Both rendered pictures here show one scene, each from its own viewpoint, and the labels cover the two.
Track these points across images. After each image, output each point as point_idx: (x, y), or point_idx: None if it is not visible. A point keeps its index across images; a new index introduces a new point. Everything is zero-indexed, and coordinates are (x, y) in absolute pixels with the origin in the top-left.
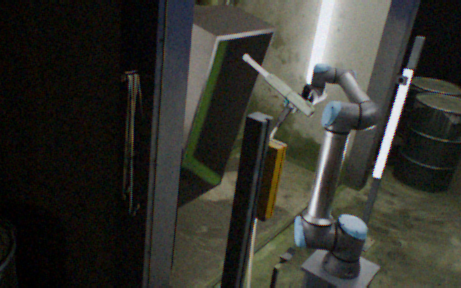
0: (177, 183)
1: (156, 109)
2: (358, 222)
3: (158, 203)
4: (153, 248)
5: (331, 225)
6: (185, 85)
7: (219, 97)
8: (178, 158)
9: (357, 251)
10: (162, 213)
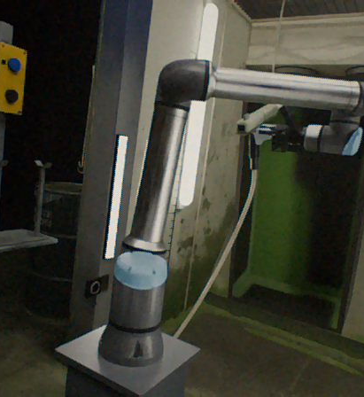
0: (109, 164)
1: (95, 87)
2: (145, 264)
3: (92, 171)
4: (86, 214)
5: (129, 250)
6: (119, 74)
7: None
8: (111, 139)
9: (112, 300)
10: (95, 184)
